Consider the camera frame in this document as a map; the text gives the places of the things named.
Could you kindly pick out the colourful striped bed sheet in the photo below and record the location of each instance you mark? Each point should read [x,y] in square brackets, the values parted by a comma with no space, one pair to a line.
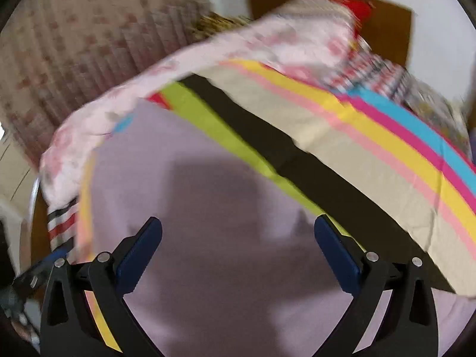
[372,156]

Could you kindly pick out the grey zigzag patterned pillow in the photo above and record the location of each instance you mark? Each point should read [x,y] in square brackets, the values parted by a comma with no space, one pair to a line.
[316,9]

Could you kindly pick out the purple pants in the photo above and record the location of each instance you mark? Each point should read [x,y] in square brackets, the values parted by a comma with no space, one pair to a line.
[223,193]

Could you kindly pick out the brown floral blanket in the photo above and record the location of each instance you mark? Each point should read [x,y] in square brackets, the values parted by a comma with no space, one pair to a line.
[215,24]

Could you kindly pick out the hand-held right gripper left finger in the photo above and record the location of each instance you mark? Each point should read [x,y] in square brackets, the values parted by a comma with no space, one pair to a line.
[139,258]

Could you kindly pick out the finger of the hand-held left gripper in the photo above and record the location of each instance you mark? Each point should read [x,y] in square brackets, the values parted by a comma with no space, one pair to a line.
[35,277]

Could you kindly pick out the pink floral quilt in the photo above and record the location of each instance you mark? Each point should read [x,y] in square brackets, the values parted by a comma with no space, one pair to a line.
[223,55]

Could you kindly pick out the red embroidered pillow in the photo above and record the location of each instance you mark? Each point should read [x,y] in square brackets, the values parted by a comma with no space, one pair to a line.
[357,9]

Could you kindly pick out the pink floral pleated curtain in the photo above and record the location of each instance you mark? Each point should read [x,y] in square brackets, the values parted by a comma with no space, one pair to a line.
[93,44]

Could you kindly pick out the nightstand with floral cloth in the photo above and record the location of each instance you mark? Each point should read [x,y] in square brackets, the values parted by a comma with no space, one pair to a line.
[431,104]

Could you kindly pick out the plain dark wooden headboard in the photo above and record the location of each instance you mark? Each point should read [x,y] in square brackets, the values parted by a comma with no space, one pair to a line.
[390,33]

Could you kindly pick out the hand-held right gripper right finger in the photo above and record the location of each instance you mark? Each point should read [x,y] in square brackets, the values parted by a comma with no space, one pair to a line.
[336,258]

